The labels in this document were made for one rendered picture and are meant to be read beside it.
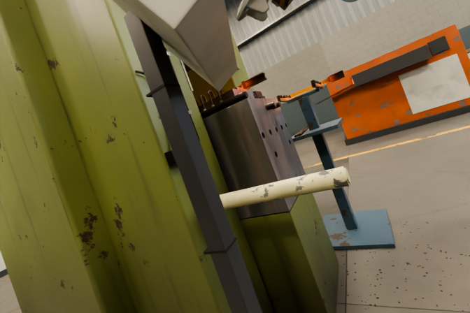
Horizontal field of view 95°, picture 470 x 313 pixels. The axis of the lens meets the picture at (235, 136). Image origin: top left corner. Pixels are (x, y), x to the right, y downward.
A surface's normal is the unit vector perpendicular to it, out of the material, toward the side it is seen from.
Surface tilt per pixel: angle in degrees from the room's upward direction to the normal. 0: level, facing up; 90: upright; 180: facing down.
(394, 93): 90
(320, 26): 90
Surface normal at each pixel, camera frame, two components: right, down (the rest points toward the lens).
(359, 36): -0.46, 0.16
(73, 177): 0.82, -0.31
